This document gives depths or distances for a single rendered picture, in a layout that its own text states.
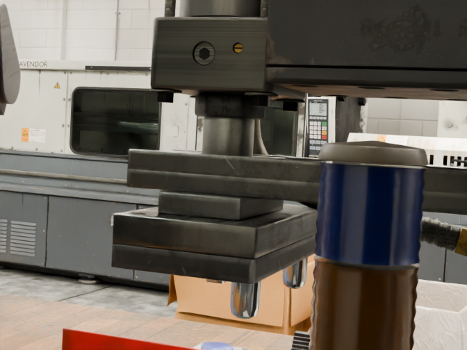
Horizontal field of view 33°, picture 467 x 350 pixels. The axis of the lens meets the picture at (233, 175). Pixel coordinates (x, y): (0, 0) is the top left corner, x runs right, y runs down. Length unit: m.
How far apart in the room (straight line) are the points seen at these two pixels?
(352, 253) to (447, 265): 4.80
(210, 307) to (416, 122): 4.34
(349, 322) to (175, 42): 0.31
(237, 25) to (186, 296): 2.53
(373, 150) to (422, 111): 6.74
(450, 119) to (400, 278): 5.36
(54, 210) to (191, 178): 5.67
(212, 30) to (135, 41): 7.64
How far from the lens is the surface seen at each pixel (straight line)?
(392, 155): 0.27
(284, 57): 0.49
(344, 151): 0.27
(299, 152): 5.23
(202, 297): 2.98
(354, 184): 0.27
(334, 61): 0.48
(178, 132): 5.64
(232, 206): 0.52
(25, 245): 6.39
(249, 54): 0.52
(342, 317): 0.28
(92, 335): 0.94
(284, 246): 0.55
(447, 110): 5.64
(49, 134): 6.24
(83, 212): 6.04
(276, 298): 2.87
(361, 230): 0.27
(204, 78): 0.53
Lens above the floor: 1.20
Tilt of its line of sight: 3 degrees down
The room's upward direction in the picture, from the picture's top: 3 degrees clockwise
